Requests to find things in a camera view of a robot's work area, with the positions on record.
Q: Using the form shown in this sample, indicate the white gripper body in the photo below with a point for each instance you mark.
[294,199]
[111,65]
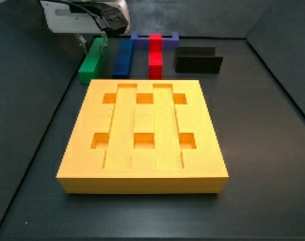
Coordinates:
[99,17]

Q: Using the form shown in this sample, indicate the green long block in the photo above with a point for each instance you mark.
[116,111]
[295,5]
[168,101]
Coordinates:
[93,61]

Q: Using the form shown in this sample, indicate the yellow slotted board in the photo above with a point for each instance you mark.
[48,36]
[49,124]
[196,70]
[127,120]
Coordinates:
[143,140]

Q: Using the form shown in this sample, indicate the blue long block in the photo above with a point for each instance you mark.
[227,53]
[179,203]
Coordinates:
[121,67]

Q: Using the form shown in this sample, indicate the purple fork-shaped block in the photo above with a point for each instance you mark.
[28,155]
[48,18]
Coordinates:
[140,41]

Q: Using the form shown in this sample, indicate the red stepped block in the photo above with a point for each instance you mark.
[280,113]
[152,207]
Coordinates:
[155,56]

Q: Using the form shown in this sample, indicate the black angle bracket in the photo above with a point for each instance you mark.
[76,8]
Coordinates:
[196,60]

